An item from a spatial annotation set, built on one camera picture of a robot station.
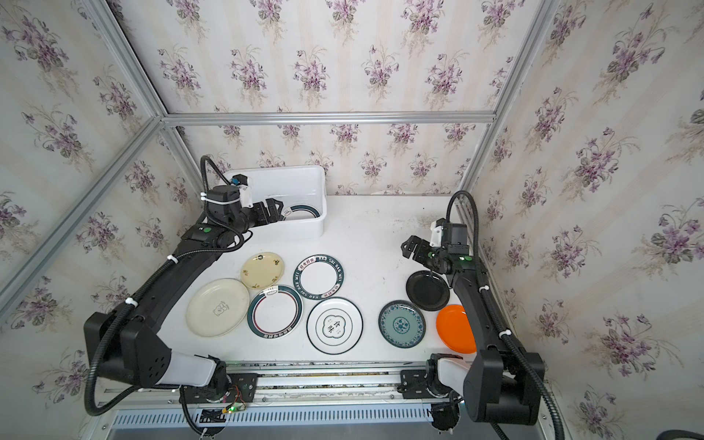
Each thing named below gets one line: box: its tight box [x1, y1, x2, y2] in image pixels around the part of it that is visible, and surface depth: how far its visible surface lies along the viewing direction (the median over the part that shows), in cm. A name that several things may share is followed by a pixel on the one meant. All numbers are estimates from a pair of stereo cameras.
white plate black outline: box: [306, 297, 364, 356], surface depth 86 cm
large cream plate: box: [186, 277, 251, 338], surface depth 88 cm
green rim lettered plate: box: [292, 253, 344, 300], surface depth 97 cm
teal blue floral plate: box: [377, 299, 427, 350], surface depth 86 cm
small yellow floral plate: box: [240, 252, 285, 290], surface depth 98 cm
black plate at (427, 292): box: [405, 270, 451, 312], surface depth 92 cm
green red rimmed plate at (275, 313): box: [246, 285, 304, 340], surface depth 88 cm
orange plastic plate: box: [436, 304, 478, 354], surface depth 86 cm
